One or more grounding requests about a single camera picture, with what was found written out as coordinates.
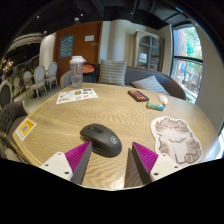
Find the small white sign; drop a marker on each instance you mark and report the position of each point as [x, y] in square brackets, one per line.
[89, 38]

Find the black bag with orange top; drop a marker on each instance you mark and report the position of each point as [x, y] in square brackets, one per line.
[89, 69]

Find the brown wooden door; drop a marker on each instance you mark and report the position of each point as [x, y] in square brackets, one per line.
[81, 50]

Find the flat striped grey cushion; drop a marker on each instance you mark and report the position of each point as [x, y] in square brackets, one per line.
[150, 85]

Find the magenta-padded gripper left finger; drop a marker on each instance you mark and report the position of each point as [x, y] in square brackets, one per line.
[77, 159]

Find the black box with red print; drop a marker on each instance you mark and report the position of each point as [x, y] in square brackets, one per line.
[138, 95]

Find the small green pack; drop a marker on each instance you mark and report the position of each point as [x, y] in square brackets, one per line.
[155, 106]

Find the large dark-framed window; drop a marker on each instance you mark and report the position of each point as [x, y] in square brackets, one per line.
[188, 63]

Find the cat-shaped mouse pad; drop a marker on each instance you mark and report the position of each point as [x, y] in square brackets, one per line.
[175, 140]

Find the grey tufted armchair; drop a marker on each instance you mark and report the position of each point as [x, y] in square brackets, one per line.
[10, 116]

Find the arched glass-door cabinet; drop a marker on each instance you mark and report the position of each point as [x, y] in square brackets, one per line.
[149, 51]

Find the group of white chairs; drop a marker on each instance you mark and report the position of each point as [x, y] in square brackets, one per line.
[40, 78]

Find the upright striped grey cushion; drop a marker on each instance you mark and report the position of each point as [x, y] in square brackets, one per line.
[112, 72]

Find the small white squeeze bottle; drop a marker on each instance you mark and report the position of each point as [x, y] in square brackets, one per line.
[163, 99]

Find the blue poster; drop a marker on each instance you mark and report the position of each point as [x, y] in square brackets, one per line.
[66, 46]

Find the grey curved sofa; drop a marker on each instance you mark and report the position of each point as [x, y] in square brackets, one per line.
[140, 75]

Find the clear shaker bottle white lid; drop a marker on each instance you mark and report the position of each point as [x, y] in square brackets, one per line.
[77, 71]

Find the yellow and white sticker card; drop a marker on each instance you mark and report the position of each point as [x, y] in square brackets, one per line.
[26, 129]

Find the black computer mouse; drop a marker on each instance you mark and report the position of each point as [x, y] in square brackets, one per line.
[100, 138]

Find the white printed paper sheet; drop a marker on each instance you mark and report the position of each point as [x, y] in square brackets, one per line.
[76, 96]

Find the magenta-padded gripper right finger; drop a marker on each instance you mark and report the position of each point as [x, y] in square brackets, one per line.
[146, 160]

